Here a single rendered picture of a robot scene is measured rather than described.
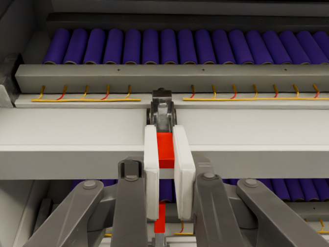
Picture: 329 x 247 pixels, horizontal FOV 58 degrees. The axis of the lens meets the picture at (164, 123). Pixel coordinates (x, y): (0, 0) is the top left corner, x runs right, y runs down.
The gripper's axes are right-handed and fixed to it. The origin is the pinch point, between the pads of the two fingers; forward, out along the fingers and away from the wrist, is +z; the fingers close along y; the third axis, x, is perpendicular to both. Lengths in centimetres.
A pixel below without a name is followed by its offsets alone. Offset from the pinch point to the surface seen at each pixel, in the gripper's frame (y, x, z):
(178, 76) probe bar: 1.7, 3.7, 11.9
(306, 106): 14.1, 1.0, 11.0
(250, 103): 8.6, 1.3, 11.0
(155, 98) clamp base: -0.6, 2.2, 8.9
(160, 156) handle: -0.3, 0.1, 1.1
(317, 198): 21.9, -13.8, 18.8
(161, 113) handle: -0.1, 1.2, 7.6
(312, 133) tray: 13.6, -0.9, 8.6
